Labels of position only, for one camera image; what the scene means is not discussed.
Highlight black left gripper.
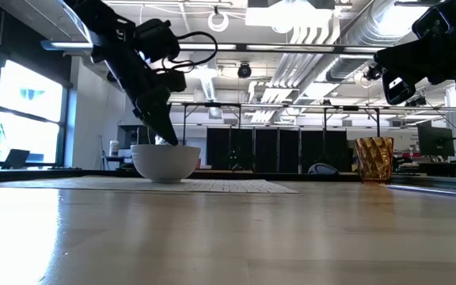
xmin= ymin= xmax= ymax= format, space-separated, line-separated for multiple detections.
xmin=108 ymin=59 xmax=180 ymax=146

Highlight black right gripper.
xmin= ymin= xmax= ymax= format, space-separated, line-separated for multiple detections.
xmin=374 ymin=27 xmax=456 ymax=106

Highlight white ceramic bowl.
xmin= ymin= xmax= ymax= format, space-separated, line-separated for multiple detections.
xmin=130 ymin=143 xmax=202 ymax=184

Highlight black cabinet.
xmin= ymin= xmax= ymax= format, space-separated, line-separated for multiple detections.
xmin=116 ymin=124 xmax=156 ymax=158

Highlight black computer monitor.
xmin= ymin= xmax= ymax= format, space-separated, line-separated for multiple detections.
xmin=416 ymin=124 xmax=455 ymax=159

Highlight gold faceted cup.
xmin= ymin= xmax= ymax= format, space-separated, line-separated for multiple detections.
xmin=355 ymin=136 xmax=395 ymax=184

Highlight beige woven placemat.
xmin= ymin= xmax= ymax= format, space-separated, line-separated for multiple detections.
xmin=0 ymin=177 xmax=300 ymax=195

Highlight blue and white ball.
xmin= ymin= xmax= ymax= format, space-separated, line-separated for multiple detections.
xmin=307 ymin=162 xmax=340 ymax=176

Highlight black partition screen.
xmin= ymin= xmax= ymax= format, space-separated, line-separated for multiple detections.
xmin=206 ymin=127 xmax=350 ymax=174

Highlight dark open laptop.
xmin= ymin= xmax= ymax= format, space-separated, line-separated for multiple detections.
xmin=0 ymin=148 xmax=31 ymax=170

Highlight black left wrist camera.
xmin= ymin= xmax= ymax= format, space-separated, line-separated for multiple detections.
xmin=164 ymin=69 xmax=188 ymax=93

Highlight black left camera cable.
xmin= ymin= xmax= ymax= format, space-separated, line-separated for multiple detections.
xmin=164 ymin=30 xmax=219 ymax=74

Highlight black overhead camera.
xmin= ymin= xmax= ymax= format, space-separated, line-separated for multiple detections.
xmin=237 ymin=62 xmax=253 ymax=79

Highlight white coiled cable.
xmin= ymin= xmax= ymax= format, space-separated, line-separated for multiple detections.
xmin=207 ymin=10 xmax=230 ymax=33

